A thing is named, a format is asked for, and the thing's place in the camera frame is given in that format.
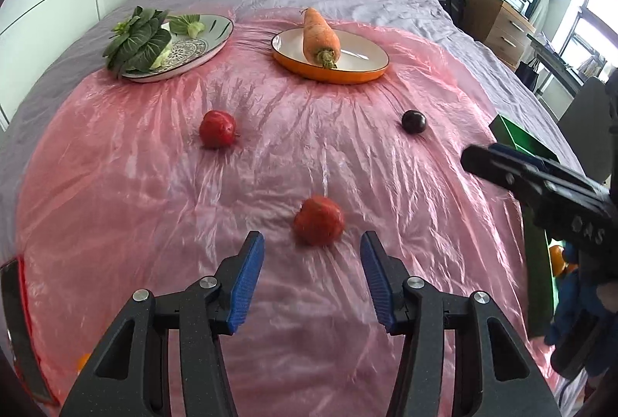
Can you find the green metallic tray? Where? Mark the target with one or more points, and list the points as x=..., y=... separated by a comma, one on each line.
x=542, y=297

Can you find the wooden dresser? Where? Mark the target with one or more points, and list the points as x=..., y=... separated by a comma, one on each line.
x=499, y=27

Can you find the pink plastic sheet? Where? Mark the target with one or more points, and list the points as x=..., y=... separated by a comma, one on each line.
x=120, y=194

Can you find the grey chair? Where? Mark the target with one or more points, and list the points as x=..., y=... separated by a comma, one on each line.
x=586, y=127

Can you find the small orange mandarin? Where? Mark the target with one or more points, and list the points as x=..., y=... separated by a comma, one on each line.
x=82, y=361

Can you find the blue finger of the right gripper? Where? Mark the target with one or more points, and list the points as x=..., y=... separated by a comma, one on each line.
x=497, y=172
x=520, y=156

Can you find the small red fruit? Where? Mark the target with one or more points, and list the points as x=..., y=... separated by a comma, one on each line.
x=217, y=130

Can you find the dark blue bag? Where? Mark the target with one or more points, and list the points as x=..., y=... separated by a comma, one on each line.
x=527, y=73

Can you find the blue gloved right hand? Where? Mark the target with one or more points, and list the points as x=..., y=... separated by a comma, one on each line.
x=583, y=330

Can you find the bok choy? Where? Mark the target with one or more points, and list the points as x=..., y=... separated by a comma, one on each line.
x=139, y=42

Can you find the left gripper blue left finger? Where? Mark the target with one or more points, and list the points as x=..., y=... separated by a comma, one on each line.
x=214, y=306

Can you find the carrot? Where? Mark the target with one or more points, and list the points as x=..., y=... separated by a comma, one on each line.
x=321, y=46

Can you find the desk with items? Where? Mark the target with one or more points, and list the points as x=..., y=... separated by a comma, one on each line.
x=563, y=73

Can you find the dark plum on sheet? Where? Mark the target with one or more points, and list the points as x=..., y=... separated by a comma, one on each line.
x=413, y=122

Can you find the red apple on sheet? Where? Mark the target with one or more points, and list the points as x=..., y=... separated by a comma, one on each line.
x=319, y=222

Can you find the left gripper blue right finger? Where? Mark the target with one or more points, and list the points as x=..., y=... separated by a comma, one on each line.
x=407, y=305

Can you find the patterned white plate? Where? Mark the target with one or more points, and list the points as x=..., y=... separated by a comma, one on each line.
x=195, y=39

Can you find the orange white plate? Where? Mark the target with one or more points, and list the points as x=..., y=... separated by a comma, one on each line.
x=359, y=60

